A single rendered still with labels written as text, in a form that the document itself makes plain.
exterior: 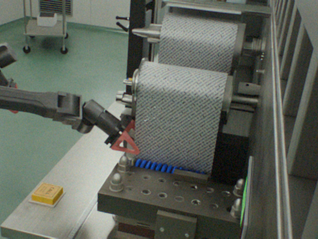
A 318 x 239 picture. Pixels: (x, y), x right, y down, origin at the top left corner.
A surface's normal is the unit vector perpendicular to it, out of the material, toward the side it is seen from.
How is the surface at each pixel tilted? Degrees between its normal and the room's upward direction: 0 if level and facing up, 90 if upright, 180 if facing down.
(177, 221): 90
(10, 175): 0
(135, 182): 0
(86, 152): 0
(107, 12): 90
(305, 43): 90
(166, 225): 90
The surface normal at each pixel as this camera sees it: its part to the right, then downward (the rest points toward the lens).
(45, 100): 0.43, -0.44
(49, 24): 0.04, 0.43
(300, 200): 0.07, -0.90
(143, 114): -0.24, 0.39
